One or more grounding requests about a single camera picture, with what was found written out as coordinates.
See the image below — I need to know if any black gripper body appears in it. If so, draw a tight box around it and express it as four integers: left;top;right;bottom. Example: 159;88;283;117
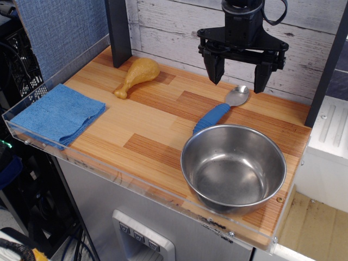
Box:
197;5;289;71

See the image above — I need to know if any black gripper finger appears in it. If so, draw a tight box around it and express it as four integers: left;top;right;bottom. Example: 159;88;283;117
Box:
203;51;225;85
254;63;272;94

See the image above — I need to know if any blue cloth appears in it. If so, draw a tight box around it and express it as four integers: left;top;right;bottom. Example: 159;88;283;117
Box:
10;84;106;150

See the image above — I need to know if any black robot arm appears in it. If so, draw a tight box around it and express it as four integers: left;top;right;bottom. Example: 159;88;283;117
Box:
197;1;289;94

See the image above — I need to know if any yellow toy chicken drumstick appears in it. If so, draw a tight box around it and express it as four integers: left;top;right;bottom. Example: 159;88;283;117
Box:
114;58;160;99

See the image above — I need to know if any clear acrylic table guard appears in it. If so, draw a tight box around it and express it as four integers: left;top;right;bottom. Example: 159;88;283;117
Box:
1;35;297;256

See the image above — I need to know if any stainless steel bowl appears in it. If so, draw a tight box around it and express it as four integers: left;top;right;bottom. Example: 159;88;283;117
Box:
181;125;287;216

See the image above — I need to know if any silver cabinet with buttons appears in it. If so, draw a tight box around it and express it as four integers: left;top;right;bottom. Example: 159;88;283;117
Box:
58;159;254;260

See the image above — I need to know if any black plastic crate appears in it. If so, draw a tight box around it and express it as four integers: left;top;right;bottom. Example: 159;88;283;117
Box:
2;28;43;97

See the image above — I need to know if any yellow object at bottom left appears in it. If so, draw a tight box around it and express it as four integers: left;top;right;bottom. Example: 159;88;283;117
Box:
32;248;49;261

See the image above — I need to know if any spoon with blue handle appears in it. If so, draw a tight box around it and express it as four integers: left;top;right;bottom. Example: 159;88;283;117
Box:
192;85;250;135

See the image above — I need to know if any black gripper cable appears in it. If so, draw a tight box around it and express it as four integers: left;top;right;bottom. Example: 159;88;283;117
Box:
259;0;289;27

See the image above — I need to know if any dark grey right post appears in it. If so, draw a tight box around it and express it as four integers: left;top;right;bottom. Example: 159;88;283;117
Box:
304;4;347;128

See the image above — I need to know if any dark grey post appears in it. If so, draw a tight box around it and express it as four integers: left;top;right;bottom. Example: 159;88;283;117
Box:
104;0;132;68
304;4;347;128

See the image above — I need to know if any dark grey left post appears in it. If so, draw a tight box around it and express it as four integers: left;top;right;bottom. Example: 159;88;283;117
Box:
104;0;132;68

